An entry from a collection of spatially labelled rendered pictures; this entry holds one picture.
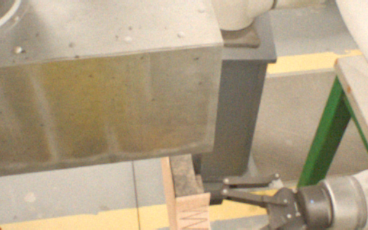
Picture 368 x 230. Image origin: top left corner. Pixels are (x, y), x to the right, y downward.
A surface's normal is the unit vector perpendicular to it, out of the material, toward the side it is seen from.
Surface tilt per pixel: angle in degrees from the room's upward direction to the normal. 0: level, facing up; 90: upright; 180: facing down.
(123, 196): 0
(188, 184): 15
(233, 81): 90
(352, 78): 0
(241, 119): 90
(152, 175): 0
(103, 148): 90
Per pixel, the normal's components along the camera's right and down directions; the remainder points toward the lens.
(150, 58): 0.15, 0.77
